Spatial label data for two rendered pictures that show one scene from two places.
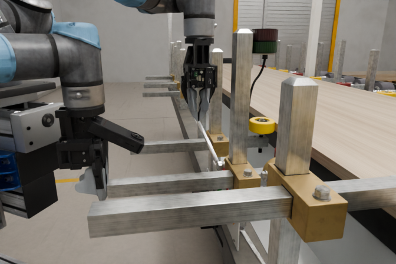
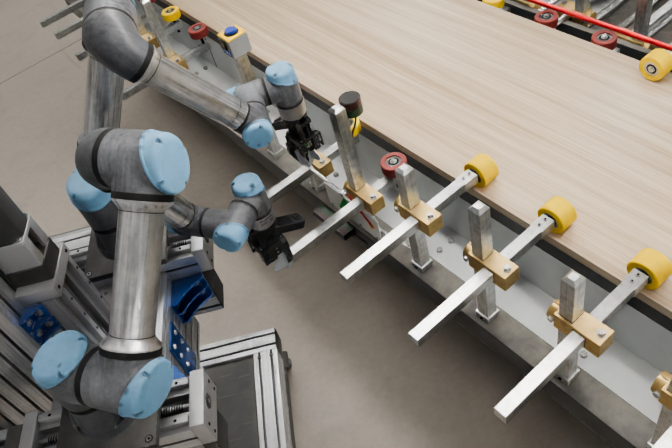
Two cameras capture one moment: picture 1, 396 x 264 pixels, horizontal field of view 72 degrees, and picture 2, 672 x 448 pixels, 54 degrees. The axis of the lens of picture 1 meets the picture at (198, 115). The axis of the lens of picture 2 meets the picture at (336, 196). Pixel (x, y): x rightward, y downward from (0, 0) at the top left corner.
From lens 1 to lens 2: 1.36 m
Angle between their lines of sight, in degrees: 33
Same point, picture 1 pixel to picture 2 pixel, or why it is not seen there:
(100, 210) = (348, 273)
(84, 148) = (277, 246)
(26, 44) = (246, 218)
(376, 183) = (450, 190)
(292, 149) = (410, 198)
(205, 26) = (301, 110)
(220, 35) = not seen: outside the picture
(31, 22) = not seen: hidden behind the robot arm
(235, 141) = (354, 177)
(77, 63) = (262, 205)
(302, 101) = (409, 179)
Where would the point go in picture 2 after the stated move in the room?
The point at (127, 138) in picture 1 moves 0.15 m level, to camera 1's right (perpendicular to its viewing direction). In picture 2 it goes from (296, 223) to (343, 196)
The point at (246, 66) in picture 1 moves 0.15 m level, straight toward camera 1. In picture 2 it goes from (346, 130) to (367, 162)
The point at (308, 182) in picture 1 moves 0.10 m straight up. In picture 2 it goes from (422, 209) to (417, 183)
